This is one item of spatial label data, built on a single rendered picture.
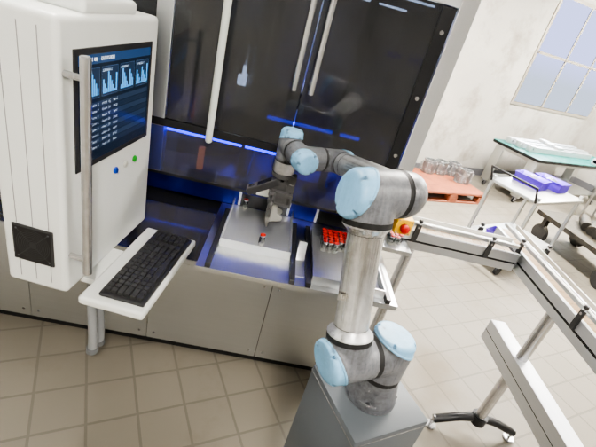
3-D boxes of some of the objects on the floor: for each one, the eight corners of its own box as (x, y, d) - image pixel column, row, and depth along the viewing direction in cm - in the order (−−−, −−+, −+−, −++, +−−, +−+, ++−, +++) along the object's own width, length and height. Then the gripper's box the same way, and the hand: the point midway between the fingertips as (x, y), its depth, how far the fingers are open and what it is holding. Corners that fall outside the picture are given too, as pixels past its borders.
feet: (421, 416, 210) (432, 399, 203) (509, 432, 215) (522, 415, 208) (426, 431, 203) (436, 413, 196) (516, 446, 208) (529, 430, 201)
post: (316, 370, 219) (494, -100, 122) (326, 372, 220) (512, -95, 122) (316, 380, 214) (503, -106, 116) (326, 382, 214) (522, -99, 117)
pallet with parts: (443, 177, 598) (453, 157, 582) (484, 205, 535) (496, 183, 520) (382, 174, 544) (390, 151, 529) (419, 202, 482) (430, 178, 467)
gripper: (296, 181, 133) (282, 235, 143) (297, 169, 142) (284, 221, 152) (271, 176, 132) (259, 230, 142) (273, 164, 141) (262, 215, 151)
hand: (265, 220), depth 146 cm, fingers closed
